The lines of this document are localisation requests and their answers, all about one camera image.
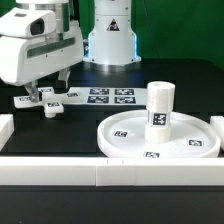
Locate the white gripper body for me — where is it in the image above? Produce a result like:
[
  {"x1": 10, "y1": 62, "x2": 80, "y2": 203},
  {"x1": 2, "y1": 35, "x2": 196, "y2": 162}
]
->
[{"x1": 0, "y1": 26, "x2": 84, "y2": 86}]

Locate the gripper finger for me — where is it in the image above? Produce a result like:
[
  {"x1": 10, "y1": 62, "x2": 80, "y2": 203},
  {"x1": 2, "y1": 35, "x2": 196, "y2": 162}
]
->
[
  {"x1": 57, "y1": 67, "x2": 71, "y2": 88},
  {"x1": 24, "y1": 80, "x2": 39, "y2": 102}
]

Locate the white cross-shaped table base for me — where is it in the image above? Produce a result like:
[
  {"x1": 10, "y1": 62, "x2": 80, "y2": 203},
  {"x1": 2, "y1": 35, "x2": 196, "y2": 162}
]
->
[{"x1": 14, "y1": 87, "x2": 84, "y2": 118}]

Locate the white round table top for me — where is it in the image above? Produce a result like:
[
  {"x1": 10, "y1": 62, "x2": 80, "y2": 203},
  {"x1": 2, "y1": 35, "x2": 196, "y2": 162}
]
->
[{"x1": 97, "y1": 110, "x2": 221, "y2": 158}]

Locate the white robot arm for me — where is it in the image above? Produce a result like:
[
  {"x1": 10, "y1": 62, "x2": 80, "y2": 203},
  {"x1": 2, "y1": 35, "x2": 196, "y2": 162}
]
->
[{"x1": 0, "y1": 0, "x2": 141, "y2": 102}]

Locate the white left barrier block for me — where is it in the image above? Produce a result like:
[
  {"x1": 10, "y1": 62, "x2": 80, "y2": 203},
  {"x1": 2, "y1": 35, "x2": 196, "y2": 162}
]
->
[{"x1": 0, "y1": 114, "x2": 14, "y2": 151}]

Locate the white barrier block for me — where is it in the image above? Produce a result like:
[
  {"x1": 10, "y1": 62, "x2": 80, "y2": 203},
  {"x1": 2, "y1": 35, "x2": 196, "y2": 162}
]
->
[
  {"x1": 0, "y1": 114, "x2": 14, "y2": 151},
  {"x1": 210, "y1": 116, "x2": 224, "y2": 151}
]

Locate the white marker sheet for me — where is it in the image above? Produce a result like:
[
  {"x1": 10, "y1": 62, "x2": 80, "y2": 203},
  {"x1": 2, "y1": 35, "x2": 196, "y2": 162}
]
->
[{"x1": 63, "y1": 87, "x2": 147, "y2": 106}]

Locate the white right barrier block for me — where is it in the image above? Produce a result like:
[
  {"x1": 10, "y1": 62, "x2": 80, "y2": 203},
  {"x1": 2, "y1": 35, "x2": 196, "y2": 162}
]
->
[{"x1": 210, "y1": 116, "x2": 224, "y2": 151}]

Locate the white front barrier wall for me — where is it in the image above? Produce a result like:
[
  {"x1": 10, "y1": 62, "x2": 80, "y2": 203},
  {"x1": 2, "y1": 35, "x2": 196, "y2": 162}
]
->
[{"x1": 0, "y1": 157, "x2": 224, "y2": 186}]

